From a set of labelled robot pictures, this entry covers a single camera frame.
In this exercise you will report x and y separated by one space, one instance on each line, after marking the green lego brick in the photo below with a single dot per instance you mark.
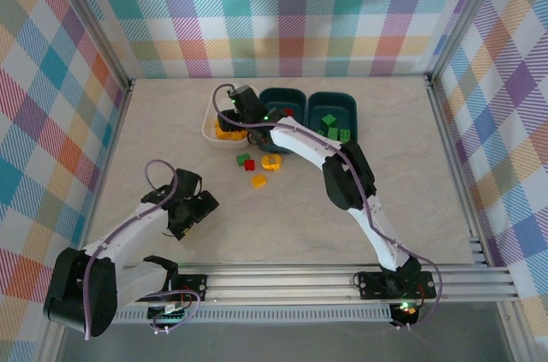
343 135
330 134
242 159
329 120

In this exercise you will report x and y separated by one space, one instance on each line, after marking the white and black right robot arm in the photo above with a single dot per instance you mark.
299 139

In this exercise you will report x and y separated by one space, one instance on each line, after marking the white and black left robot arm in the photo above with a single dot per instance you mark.
124 229

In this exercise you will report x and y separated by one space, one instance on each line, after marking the white plastic container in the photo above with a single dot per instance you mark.
212 139

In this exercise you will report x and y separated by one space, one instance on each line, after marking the small red lego brick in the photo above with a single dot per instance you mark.
249 164

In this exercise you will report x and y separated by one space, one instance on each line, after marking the teal plastic bin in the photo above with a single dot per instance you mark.
338 101
282 96

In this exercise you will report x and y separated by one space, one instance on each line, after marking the large yellow lego brick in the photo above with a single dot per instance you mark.
272 162

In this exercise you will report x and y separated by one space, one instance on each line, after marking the green circuit board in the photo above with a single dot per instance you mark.
169 316

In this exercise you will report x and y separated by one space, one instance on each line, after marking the small lit controller board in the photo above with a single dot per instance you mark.
409 312

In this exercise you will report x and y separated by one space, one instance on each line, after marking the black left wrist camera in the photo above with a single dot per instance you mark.
207 205

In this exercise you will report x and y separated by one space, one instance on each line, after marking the aluminium side rail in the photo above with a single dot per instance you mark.
107 173
454 165

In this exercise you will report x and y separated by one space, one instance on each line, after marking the wide aluminium base rail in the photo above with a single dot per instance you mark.
278 285

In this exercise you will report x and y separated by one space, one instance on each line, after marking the aluminium frame post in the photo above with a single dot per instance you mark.
466 15
92 24
516 332

